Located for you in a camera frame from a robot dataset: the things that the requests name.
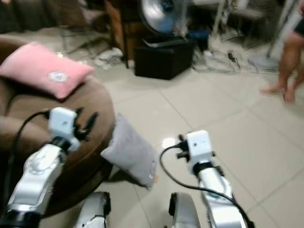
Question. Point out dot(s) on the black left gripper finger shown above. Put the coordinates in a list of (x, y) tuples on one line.
[(92, 121)]

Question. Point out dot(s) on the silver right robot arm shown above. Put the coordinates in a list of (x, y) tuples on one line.
[(218, 194)]

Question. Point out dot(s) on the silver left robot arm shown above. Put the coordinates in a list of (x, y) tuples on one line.
[(40, 178)]

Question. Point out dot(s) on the grey pillow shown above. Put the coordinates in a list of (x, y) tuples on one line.
[(130, 152)]

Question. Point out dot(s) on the brown round sofa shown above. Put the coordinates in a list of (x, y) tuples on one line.
[(28, 114)]

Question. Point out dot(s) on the pink pillow with white emblem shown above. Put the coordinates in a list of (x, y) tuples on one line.
[(38, 66)]

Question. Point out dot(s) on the silver blue floor fan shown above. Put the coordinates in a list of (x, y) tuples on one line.
[(161, 16)]

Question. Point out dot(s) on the white crumpled cloth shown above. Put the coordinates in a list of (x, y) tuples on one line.
[(108, 58)]

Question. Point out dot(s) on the silver right robot leg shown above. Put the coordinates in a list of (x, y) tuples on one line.
[(185, 213)]

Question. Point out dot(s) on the silver robot leg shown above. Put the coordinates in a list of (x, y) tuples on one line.
[(185, 213), (95, 211)]

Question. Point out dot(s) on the silver left robot leg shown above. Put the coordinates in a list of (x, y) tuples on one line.
[(95, 211)]

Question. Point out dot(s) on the black box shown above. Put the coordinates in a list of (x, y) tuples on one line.
[(164, 59)]

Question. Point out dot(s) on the brown wooden cabinet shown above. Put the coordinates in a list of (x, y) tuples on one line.
[(121, 26)]

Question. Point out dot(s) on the person bare legs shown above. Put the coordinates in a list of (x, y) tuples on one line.
[(289, 57)]

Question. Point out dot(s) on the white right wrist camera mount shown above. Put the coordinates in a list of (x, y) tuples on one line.
[(198, 148)]

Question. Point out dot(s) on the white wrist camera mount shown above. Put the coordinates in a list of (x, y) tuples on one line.
[(62, 126), (198, 148)]

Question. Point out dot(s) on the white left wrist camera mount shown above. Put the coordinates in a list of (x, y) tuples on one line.
[(62, 126)]

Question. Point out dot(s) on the metal frame chair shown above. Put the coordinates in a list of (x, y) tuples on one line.
[(83, 19)]

